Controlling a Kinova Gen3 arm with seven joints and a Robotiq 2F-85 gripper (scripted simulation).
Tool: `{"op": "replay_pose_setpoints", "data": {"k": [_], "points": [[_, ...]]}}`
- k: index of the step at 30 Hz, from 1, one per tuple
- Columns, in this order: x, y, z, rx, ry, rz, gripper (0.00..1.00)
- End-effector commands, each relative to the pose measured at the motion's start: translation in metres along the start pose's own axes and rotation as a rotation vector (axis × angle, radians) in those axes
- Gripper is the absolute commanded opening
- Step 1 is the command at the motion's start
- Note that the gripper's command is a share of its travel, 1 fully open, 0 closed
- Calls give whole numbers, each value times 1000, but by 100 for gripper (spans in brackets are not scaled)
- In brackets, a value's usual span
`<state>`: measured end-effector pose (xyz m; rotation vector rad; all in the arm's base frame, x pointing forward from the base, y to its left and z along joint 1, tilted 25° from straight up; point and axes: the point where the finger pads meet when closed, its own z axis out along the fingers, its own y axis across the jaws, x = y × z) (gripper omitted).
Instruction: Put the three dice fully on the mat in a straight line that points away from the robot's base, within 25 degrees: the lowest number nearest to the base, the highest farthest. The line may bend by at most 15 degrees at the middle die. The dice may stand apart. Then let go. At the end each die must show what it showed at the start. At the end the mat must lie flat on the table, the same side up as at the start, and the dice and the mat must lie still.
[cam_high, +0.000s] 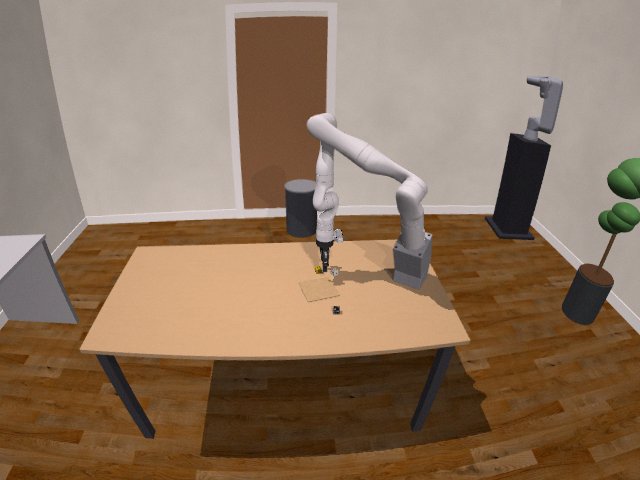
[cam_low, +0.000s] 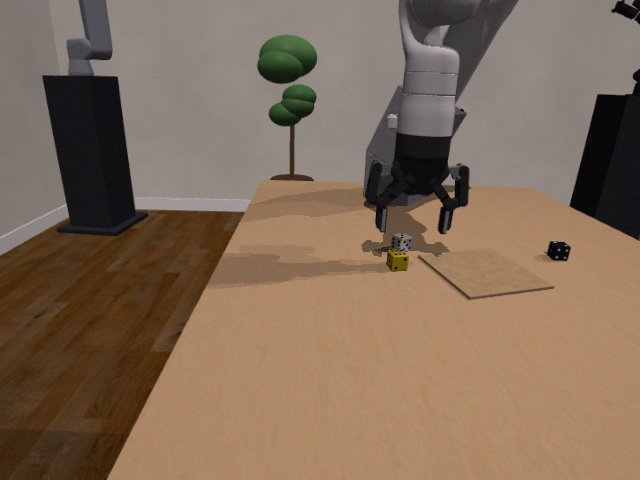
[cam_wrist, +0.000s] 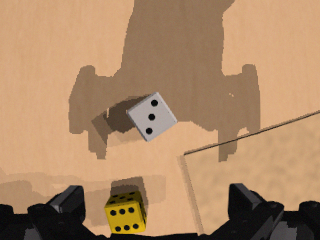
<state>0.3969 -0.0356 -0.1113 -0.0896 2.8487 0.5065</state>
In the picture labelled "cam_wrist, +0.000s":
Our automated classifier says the white die with black pips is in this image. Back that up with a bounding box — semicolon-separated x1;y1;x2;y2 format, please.
127;92;177;142

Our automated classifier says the translucent tan mat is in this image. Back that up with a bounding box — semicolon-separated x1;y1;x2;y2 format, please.
184;112;320;235

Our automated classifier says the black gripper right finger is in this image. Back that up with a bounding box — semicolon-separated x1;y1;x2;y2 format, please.
194;183;320;240

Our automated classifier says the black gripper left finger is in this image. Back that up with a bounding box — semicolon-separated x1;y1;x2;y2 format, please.
0;185;110;240

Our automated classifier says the yellow die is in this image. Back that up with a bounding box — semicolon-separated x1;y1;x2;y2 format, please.
104;191;147;234

